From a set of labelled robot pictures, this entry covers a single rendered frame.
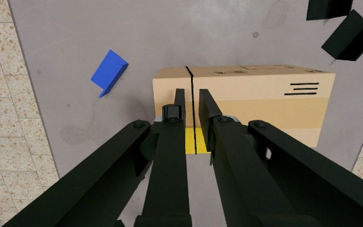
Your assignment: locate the brown cardboard box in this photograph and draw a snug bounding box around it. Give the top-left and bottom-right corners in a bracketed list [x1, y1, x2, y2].
[153, 64, 335, 147]

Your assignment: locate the yellow flat panel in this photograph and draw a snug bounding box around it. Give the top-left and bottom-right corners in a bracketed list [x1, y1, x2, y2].
[185, 127, 211, 154]

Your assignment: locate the blue l-shaped angle piece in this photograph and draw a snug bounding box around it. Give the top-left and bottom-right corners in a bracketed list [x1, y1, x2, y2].
[90, 50, 129, 98]

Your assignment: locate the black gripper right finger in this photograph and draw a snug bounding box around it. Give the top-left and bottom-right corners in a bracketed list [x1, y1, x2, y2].
[199, 89, 363, 227]

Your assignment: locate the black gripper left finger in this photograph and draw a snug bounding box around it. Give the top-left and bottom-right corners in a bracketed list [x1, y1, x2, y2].
[1, 88, 192, 227]

